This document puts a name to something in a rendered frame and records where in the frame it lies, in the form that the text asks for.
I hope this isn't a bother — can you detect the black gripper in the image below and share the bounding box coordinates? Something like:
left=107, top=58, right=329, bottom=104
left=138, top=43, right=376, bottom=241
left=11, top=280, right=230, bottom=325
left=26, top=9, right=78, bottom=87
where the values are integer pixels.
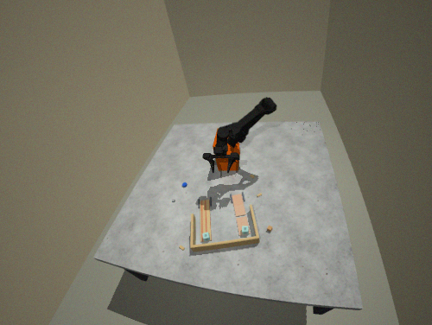
left=202, top=142, right=240, bottom=173

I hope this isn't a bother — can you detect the tan flat strip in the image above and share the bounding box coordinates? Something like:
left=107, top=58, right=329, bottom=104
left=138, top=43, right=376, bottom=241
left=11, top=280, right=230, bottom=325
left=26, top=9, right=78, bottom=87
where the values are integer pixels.
left=232, top=194, right=244, bottom=206

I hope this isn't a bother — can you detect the tan strip with red stripes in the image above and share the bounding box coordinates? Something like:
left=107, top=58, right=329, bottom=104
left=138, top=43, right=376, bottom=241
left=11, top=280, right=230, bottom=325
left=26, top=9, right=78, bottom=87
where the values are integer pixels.
left=200, top=200, right=210, bottom=211

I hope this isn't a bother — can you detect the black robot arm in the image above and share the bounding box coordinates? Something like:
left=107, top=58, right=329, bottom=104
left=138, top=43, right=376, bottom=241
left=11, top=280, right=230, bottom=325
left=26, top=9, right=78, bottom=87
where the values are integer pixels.
left=213, top=98, right=276, bottom=154

